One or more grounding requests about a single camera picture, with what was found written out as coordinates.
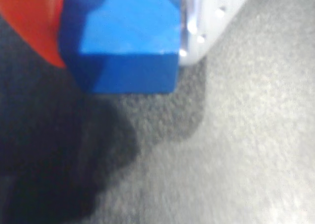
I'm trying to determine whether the black felt mat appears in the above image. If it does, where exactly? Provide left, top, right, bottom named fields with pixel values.
left=0, top=0, right=315, bottom=224

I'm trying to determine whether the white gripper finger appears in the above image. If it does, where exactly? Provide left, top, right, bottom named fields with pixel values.
left=178, top=0, right=254, bottom=66

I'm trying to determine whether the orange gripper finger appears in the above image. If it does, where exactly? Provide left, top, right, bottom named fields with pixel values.
left=0, top=0, right=67, bottom=68

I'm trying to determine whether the blue cube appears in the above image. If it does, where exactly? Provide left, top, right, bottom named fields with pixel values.
left=59, top=0, right=182, bottom=95

